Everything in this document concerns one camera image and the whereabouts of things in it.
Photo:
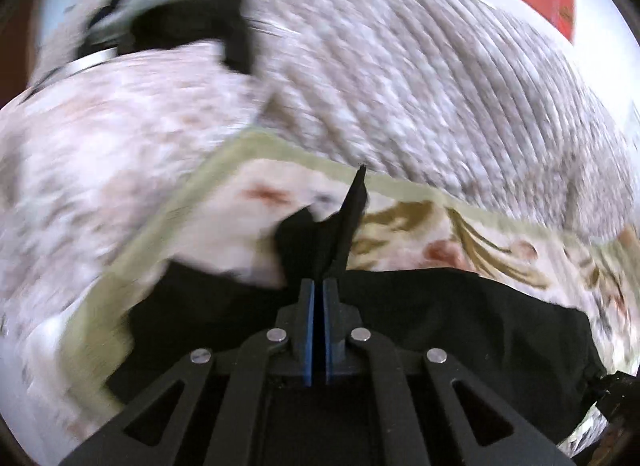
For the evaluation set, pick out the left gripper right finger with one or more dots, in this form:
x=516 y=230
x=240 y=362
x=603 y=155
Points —
x=429 y=408

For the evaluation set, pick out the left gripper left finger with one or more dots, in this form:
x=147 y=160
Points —
x=194 y=413

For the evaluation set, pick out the black pants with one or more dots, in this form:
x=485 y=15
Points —
x=536 y=356

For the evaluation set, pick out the floral fleece blanket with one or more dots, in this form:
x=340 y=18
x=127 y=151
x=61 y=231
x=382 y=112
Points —
x=222 y=218

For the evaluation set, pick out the quilted beige floral comforter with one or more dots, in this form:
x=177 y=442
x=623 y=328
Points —
x=451 y=93

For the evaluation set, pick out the black garment on quilt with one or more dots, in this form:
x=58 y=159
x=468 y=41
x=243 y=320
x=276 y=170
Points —
x=130 y=26

